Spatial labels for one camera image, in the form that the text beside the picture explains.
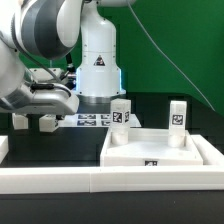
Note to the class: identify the white sheet with markers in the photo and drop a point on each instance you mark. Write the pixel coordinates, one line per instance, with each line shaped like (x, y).
(93, 120)

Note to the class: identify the white square table top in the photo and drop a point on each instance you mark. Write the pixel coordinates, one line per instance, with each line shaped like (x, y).
(149, 147)

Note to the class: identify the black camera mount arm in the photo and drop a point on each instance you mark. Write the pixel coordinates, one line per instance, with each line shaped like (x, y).
(71, 76)

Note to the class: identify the white left fence wall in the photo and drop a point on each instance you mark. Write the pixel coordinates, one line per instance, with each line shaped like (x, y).
(4, 148)

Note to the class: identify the white right fence wall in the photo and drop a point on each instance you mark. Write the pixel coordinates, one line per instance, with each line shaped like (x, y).
(209, 154)

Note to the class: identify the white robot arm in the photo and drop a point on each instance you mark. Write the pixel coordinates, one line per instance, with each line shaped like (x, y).
(50, 29)

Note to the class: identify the white fence wall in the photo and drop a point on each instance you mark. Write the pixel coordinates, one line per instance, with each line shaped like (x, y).
(209, 154)
(110, 179)
(4, 148)

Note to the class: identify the white front fence wall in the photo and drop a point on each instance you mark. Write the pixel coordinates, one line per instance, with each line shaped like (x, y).
(110, 179)

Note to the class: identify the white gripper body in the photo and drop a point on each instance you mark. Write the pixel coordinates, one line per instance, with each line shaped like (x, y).
(20, 92)

